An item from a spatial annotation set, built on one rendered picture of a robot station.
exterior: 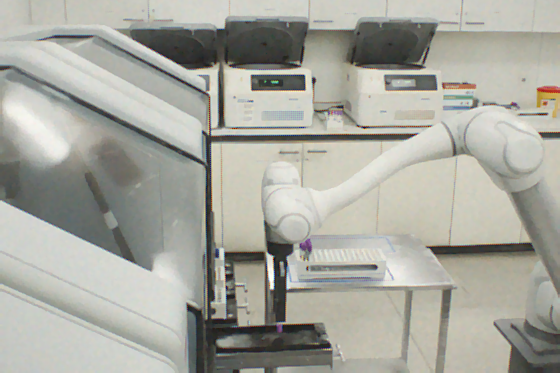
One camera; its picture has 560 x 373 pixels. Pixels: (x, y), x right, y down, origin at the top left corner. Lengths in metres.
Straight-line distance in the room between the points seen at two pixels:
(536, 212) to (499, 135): 0.24
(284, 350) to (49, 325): 1.28
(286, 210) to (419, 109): 2.73
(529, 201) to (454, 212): 2.73
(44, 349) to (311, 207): 1.07
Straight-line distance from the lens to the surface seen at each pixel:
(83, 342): 0.51
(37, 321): 0.51
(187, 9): 4.12
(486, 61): 4.90
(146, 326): 0.57
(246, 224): 4.09
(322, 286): 2.05
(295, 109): 3.93
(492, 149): 1.55
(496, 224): 4.52
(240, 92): 3.88
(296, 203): 1.46
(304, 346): 1.75
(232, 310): 1.91
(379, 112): 4.03
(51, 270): 0.57
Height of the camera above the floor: 1.73
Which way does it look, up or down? 15 degrees down
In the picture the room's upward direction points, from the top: 1 degrees clockwise
